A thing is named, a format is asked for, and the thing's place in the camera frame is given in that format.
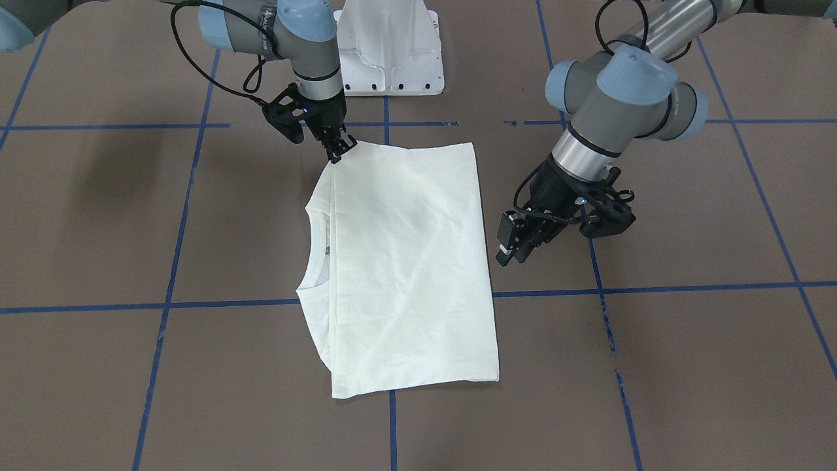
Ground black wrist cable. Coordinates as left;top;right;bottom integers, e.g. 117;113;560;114
170;0;288;109
513;0;694;226

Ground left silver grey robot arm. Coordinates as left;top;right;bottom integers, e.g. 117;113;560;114
496;1;835;266

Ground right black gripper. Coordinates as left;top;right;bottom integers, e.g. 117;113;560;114
297;92;358;164

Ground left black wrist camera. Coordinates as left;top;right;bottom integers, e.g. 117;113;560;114
579;166;636;239

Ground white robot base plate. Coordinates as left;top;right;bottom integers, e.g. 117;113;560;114
333;1;445;97

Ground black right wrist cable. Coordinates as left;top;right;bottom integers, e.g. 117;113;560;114
170;0;288;109

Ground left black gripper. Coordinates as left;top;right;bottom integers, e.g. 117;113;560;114
494;156;588;266

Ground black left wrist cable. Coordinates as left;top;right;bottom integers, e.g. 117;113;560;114
513;0;694;226

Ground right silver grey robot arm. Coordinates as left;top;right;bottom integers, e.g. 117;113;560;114
169;1;357;164

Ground cream long-sleeve cat shirt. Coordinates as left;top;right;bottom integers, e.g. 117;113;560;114
296;142;500;400

